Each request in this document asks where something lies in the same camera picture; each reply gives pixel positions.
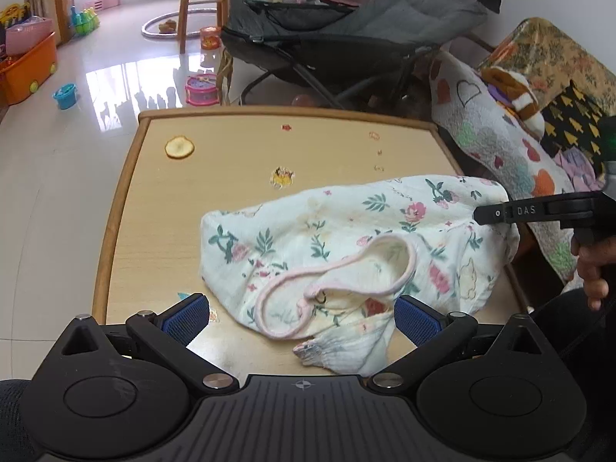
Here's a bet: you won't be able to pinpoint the low wooden table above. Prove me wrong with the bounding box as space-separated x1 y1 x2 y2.
91 106 532 381

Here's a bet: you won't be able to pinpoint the blue toy bucket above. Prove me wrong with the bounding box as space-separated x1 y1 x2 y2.
52 84 79 110

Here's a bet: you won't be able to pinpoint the green toy bowling pins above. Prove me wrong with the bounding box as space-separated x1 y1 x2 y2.
70 6 102 37

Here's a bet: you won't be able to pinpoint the yellow plastic toy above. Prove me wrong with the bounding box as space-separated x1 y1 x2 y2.
0 2 32 27

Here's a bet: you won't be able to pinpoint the white heart print quilt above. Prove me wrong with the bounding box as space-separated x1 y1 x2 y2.
428 50 602 285

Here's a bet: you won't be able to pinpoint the tall wooden stool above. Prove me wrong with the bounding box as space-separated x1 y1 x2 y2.
178 0 229 55

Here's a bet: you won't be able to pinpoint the orange wheeled storage bin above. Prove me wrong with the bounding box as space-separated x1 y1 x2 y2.
0 31 59 105

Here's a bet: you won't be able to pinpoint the golden floral sofa cover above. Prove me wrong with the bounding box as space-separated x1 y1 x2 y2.
474 17 616 107

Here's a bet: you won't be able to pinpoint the small cartoon sticker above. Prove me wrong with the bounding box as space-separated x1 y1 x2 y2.
270 166 295 189

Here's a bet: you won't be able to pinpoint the grey folding lounge chair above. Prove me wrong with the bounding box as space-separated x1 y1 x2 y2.
220 0 489 109

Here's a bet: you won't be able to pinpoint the brown and white plush toy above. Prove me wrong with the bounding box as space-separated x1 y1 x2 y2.
481 66 544 138

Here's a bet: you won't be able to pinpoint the silver hula hoop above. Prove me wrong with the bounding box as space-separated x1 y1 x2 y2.
141 8 223 40

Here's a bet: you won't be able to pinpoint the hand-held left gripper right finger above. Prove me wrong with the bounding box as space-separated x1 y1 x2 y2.
368 295 561 392

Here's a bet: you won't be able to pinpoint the person's right hand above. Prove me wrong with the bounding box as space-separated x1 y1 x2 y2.
572 236 616 311

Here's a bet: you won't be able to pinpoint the dried yellow fruit slice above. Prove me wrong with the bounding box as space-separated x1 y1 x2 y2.
164 136 196 159

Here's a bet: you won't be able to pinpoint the dried palm leaf fan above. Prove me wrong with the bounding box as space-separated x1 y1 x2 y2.
216 48 234 104

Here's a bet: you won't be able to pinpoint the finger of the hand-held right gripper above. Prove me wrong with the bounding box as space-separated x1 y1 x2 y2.
474 197 549 225

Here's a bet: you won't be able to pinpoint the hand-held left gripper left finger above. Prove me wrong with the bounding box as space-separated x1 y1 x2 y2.
48 293 240 392

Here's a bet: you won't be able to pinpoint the lilac printed cloth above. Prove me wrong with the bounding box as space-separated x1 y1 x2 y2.
553 147 604 193

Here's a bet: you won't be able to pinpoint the white floral baby garment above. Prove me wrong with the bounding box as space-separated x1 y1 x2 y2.
199 174 521 377

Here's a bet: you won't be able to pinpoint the pink plastic basket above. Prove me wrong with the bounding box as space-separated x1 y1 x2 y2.
5 15 55 56

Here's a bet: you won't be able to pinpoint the pink toy drum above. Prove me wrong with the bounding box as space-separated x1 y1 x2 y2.
185 74 219 107

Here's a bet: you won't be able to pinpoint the black cushion yellow tree print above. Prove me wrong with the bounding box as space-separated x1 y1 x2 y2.
539 79 616 174

